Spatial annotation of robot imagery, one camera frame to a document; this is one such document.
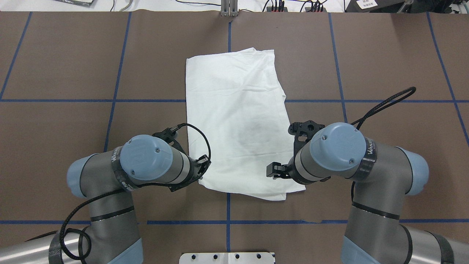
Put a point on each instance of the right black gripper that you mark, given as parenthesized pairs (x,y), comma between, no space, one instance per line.
(278,171)

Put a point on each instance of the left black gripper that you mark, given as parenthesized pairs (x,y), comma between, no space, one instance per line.
(190,179)

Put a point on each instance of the white printed t-shirt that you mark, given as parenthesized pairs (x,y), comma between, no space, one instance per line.
(236,100)

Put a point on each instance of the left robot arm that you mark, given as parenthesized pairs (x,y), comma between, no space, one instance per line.
(104,229)

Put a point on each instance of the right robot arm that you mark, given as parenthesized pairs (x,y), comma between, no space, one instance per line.
(383,175)

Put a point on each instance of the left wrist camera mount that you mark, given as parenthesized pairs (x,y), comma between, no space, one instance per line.
(169,135)

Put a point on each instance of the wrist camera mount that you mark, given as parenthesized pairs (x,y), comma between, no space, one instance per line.
(303,133)
(169,135)

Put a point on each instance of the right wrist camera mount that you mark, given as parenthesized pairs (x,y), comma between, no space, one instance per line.
(303,133)

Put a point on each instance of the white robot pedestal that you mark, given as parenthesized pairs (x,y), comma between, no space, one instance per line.
(228,258)

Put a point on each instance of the aluminium frame post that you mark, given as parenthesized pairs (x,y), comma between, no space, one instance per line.
(229,8)

